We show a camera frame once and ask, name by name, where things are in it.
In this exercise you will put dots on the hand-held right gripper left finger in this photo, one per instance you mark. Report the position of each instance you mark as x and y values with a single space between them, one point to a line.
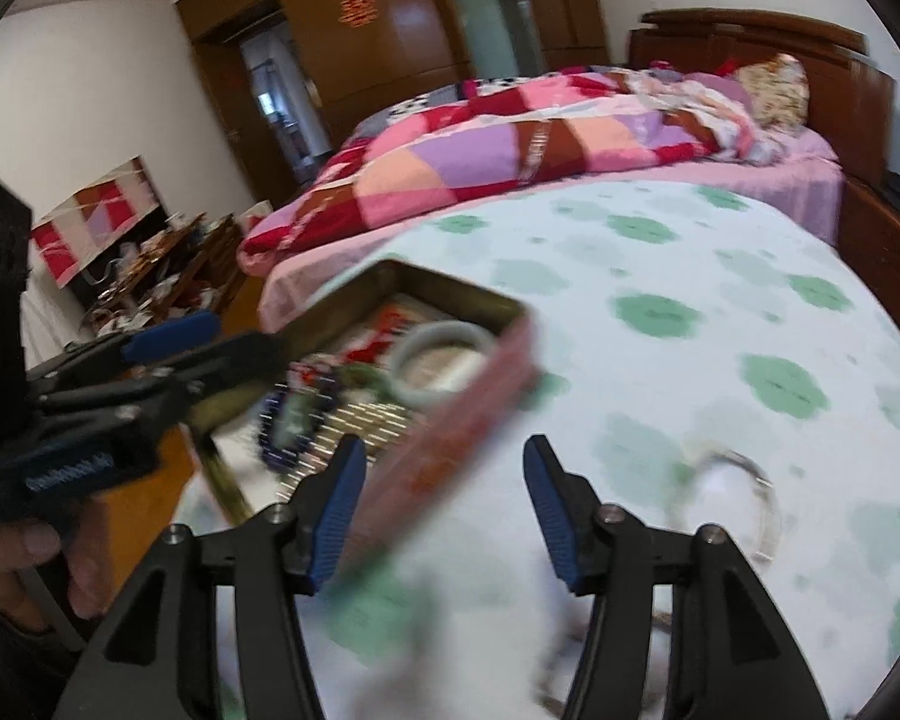
339 517

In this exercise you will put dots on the rectangular metal tin box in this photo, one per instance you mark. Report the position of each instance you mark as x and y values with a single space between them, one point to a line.
465 450

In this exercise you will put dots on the pale jade bangle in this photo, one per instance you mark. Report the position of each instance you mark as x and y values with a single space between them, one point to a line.
405 382

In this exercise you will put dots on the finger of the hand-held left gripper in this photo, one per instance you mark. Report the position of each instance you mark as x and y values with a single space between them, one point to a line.
217 367
172 337

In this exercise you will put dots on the brown wooden wardrobe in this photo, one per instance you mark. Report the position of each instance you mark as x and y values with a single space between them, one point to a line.
390 67

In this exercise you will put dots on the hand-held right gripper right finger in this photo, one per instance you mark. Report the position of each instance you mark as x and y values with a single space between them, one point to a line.
551 521

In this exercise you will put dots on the pink patchwork quilt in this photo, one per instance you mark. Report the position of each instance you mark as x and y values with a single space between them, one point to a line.
495 157

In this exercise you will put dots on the floral pillow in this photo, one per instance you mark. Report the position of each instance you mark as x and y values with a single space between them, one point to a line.
776 90

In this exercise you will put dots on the person's left hand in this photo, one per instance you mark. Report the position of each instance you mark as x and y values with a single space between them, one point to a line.
15 555

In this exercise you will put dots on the green cloud printed tablecloth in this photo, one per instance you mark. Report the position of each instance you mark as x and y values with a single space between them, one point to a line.
682 390

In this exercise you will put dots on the green jade pendant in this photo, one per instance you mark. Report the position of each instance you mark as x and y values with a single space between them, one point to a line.
360 377

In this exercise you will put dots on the wooden bed headboard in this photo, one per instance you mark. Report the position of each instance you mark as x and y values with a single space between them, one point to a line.
832 75

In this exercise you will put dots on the cluttered wooden dressing table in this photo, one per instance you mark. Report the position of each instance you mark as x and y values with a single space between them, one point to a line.
172 270

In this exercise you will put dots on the person's left forearm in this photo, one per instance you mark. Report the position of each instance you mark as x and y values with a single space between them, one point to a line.
7 675

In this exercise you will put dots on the silver metal bangle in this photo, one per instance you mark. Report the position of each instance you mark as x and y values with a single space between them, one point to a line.
769 517

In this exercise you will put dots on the pink bed sheet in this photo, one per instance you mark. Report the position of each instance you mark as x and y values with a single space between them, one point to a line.
780 180

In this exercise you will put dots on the red paper decoration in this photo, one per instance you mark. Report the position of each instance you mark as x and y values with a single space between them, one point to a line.
354 9

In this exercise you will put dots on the red knotted tassel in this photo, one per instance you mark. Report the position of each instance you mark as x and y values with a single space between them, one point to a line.
367 352

